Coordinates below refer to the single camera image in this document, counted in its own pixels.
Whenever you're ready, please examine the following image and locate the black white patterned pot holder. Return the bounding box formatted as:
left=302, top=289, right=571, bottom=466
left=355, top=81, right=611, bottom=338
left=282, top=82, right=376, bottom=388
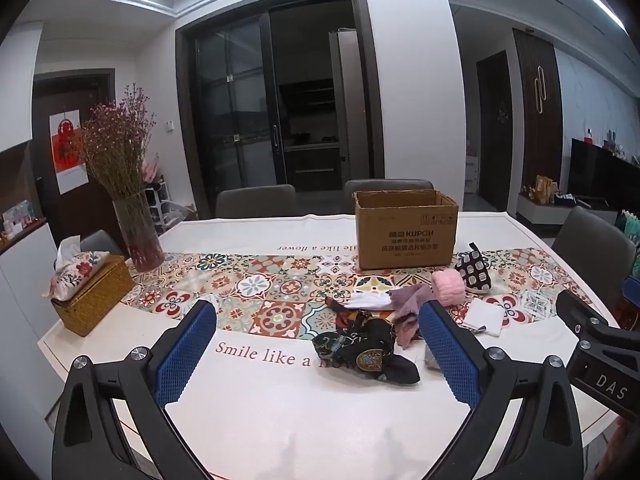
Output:
left=454, top=242, right=493, bottom=295

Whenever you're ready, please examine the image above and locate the white television cabinet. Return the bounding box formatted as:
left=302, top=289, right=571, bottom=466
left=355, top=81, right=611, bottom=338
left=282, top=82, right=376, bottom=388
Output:
left=515, top=192, right=621, bottom=226

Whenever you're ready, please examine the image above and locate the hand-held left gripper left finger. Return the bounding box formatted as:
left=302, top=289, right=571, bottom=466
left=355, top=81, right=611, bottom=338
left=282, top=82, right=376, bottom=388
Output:
left=51, top=299, right=223, bottom=480

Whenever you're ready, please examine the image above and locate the white side cabinet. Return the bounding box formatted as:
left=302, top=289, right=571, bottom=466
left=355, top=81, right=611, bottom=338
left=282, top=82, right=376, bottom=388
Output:
left=0, top=220, right=67, bottom=413

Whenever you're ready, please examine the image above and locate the dark cabinet door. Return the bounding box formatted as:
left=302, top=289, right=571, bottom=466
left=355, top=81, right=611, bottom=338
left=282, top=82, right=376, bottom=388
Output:
left=512, top=27, right=567, bottom=197

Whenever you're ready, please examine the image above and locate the black patterned scarf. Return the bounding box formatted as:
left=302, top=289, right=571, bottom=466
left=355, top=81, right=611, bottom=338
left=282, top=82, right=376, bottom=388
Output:
left=312, top=296, right=421, bottom=386

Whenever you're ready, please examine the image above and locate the glass vase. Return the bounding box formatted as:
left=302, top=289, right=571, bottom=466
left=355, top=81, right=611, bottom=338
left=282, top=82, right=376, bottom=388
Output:
left=112, top=191, right=166, bottom=273

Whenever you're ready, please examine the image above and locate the folded white cloth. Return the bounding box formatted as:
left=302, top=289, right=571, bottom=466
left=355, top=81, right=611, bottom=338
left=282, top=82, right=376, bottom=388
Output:
left=460, top=300, right=505, bottom=337

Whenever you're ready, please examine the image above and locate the dark wooden door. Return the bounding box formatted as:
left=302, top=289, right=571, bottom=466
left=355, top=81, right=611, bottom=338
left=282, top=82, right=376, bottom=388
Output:
left=476, top=55, right=516, bottom=212

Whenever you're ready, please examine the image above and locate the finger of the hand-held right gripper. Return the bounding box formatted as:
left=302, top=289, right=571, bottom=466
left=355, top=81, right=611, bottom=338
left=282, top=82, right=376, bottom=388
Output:
left=555, top=289, right=640, bottom=354

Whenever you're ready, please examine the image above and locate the dark brown room door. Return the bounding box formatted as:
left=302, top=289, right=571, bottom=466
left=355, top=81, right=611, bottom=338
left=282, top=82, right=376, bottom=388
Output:
left=32, top=72, right=117, bottom=261

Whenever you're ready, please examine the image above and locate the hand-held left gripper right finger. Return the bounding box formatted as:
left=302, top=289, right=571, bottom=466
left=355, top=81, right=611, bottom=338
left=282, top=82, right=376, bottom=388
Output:
left=418, top=301, right=586, bottom=480

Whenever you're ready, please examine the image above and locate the pink fluffy towel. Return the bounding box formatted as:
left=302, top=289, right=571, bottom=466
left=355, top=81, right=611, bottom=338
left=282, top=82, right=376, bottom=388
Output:
left=431, top=269, right=467, bottom=307

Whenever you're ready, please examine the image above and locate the dark glass sliding door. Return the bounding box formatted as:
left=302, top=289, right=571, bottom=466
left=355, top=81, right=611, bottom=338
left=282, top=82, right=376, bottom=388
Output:
left=176, top=0, right=385, bottom=221

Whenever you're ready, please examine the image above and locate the grey dining chair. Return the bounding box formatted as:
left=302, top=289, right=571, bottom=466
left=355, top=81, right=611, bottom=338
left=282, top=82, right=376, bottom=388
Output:
left=550, top=206, right=637, bottom=306
left=80, top=230, right=124, bottom=259
left=215, top=184, right=297, bottom=220
left=344, top=179, right=435, bottom=202

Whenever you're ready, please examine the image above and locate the purple cloth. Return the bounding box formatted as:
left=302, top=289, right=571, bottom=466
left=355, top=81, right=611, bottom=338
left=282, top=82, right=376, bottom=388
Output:
left=387, top=282, right=436, bottom=348

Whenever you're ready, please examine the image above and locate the brown cardboard box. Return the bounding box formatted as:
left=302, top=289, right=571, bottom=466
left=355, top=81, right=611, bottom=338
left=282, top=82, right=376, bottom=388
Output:
left=353, top=189, right=460, bottom=271

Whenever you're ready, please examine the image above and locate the red wall calendar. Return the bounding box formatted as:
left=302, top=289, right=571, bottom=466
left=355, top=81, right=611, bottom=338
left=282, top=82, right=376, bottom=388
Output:
left=49, top=109, right=90, bottom=195

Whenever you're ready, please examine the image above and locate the floral tissue pouch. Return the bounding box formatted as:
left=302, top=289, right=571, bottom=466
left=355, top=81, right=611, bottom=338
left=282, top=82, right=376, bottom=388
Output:
left=42, top=239, right=111, bottom=302

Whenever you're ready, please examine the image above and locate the white cloth with zigzag edge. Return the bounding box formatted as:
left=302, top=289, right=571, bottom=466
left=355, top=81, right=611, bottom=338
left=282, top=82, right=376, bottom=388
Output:
left=345, top=287, right=401, bottom=311

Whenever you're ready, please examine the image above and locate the white storage rack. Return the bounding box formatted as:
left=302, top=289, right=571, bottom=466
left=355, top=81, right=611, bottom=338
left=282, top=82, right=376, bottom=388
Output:
left=144, top=180, right=197, bottom=227

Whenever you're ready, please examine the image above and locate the black television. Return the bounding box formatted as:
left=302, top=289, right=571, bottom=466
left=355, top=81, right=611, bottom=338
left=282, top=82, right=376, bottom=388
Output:
left=567, top=137, right=640, bottom=211

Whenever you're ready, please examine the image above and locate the gold door handle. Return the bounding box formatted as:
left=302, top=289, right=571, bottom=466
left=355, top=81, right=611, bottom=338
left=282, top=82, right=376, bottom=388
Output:
left=532, top=66, right=547, bottom=113

